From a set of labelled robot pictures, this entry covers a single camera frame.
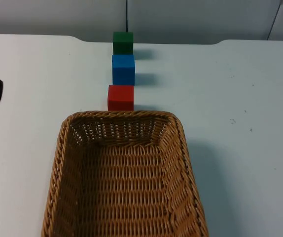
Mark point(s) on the red cube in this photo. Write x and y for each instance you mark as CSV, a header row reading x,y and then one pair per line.
x,y
120,97

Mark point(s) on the pale brown wicker basket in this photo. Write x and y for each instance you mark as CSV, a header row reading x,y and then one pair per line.
x,y
121,177

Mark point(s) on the blue cube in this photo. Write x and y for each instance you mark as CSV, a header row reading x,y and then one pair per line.
x,y
123,70

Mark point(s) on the green cube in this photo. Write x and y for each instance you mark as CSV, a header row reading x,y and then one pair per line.
x,y
123,43

